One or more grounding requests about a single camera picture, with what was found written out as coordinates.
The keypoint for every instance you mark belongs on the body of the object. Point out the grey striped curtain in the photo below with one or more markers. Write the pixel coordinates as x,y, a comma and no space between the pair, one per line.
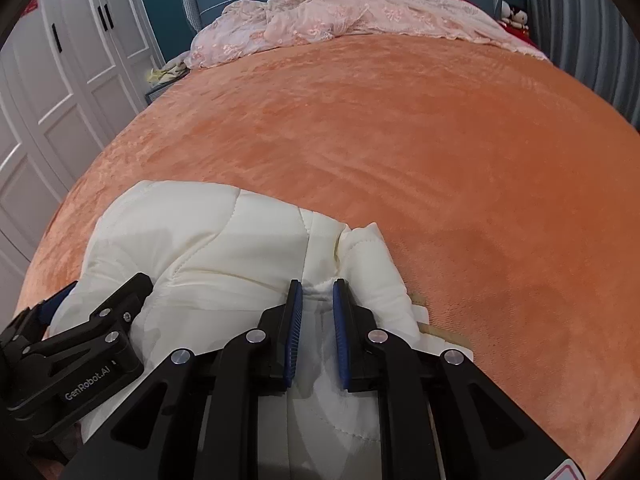
585,25

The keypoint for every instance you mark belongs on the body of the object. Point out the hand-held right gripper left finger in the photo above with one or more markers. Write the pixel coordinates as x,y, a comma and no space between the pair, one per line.
295,332

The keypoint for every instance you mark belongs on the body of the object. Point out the orange plush blanket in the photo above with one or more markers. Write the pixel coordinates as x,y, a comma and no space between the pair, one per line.
400,160

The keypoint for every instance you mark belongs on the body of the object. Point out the red paper wardrobe decoration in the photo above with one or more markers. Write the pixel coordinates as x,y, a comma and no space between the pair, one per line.
31,6

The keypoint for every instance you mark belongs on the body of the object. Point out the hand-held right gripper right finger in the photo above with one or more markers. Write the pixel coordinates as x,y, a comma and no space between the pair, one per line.
341,335

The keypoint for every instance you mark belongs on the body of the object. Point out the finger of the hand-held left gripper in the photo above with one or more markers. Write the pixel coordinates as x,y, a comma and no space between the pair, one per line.
47,308
125,295

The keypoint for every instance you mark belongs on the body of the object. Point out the white wardrobe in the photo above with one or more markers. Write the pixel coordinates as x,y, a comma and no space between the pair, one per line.
50,110

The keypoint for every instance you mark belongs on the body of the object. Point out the pink floral quilt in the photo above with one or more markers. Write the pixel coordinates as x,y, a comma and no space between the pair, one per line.
350,17

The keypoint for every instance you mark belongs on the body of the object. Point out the red and white plush toy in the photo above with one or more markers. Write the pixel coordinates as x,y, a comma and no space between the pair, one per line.
515,17

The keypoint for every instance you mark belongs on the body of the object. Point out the yellow cloth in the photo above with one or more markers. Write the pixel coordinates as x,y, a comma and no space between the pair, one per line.
167,69

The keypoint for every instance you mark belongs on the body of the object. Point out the white quilted jacket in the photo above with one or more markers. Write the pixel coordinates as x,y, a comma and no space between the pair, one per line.
210,245

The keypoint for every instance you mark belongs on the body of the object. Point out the bedside table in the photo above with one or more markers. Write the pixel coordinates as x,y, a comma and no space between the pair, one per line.
162,91

